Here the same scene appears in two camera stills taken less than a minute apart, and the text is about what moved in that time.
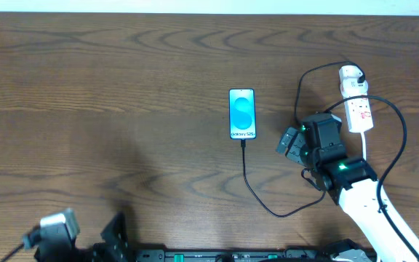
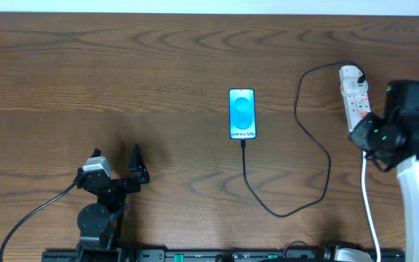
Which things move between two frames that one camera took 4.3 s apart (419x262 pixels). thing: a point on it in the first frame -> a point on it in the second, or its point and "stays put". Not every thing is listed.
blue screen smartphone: x=242 y=113 stays put
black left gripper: x=98 y=249 -> x=116 y=183
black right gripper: x=300 y=146 -> x=361 y=132
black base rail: x=245 y=255 stays put
